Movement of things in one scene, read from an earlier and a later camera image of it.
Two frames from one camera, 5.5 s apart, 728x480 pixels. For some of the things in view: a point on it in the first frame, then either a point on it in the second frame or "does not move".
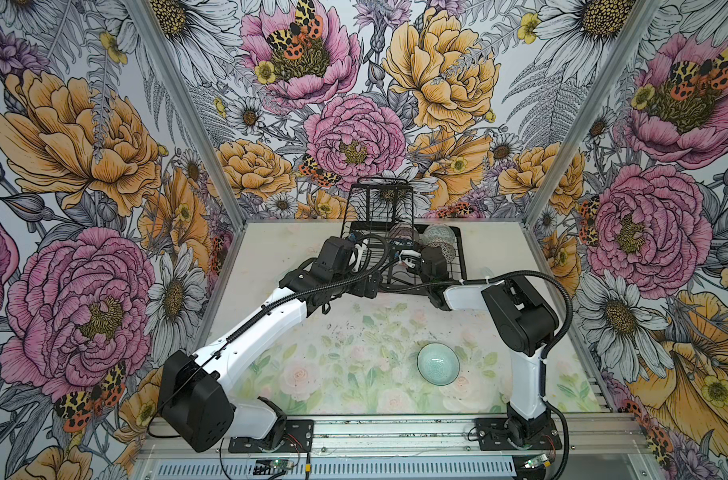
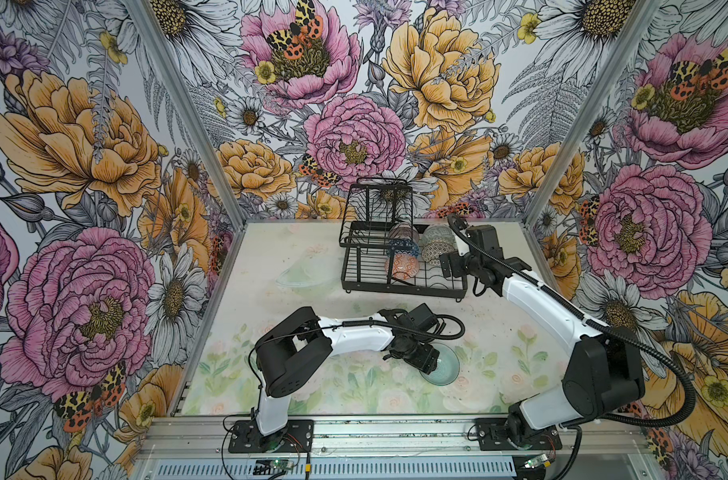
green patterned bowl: [442, 236] does not move
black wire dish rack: [380, 214] does not move
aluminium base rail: [608, 447] does not move
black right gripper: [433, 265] to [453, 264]
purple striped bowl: [404, 231] does not move
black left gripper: [373, 283] to [426, 361]
